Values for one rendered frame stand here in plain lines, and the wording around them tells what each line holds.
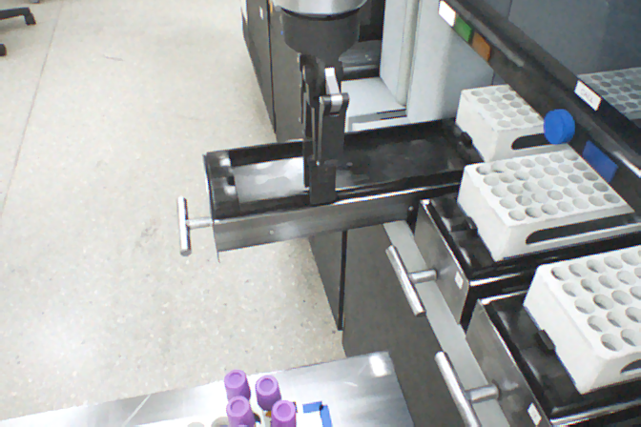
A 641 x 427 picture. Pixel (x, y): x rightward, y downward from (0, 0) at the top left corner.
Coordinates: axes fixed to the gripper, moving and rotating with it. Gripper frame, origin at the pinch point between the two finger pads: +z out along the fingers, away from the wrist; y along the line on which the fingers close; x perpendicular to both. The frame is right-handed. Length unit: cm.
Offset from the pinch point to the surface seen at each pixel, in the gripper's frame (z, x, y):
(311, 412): 2.3, 7.5, -27.3
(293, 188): 3.9, 2.8, 2.1
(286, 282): 84, -4, 53
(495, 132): -2.1, -22.1, -0.3
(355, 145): 3.8, -7.3, 8.8
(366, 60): 7.2, -18.5, 38.1
